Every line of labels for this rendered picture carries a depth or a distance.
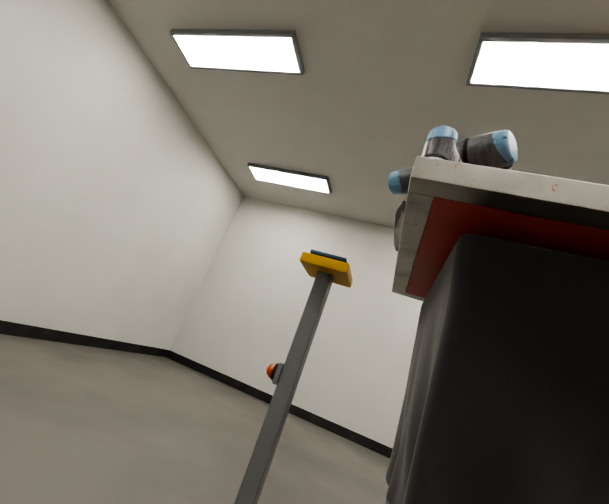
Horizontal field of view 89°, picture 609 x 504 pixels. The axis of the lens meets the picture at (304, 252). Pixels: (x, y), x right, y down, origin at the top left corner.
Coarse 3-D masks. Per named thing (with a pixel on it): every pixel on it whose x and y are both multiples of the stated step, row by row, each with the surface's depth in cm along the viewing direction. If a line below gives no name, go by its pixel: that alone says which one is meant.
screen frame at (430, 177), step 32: (416, 160) 44; (416, 192) 46; (448, 192) 43; (480, 192) 41; (512, 192) 39; (544, 192) 38; (576, 192) 37; (608, 192) 36; (416, 224) 54; (608, 224) 37
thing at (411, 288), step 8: (416, 264) 69; (424, 264) 68; (416, 272) 73; (424, 272) 72; (432, 272) 70; (416, 280) 78; (424, 280) 76; (432, 280) 74; (408, 288) 86; (416, 288) 84; (424, 288) 81; (424, 296) 87
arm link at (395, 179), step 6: (462, 144) 113; (462, 150) 113; (462, 156) 113; (462, 162) 114; (408, 168) 94; (390, 174) 97; (396, 174) 95; (402, 174) 93; (408, 174) 92; (390, 180) 96; (396, 180) 94; (402, 180) 93; (408, 180) 91; (390, 186) 96; (396, 186) 95; (402, 186) 93; (408, 186) 92; (396, 192) 96; (402, 192) 95
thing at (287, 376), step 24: (312, 264) 79; (336, 264) 77; (312, 288) 81; (312, 312) 78; (312, 336) 78; (288, 360) 75; (288, 384) 73; (288, 408) 73; (264, 432) 70; (264, 456) 68; (264, 480) 69
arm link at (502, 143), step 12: (492, 132) 108; (504, 132) 105; (468, 144) 111; (480, 144) 108; (492, 144) 106; (504, 144) 103; (516, 144) 109; (468, 156) 112; (480, 156) 109; (492, 156) 107; (504, 156) 105; (516, 156) 108; (504, 168) 108
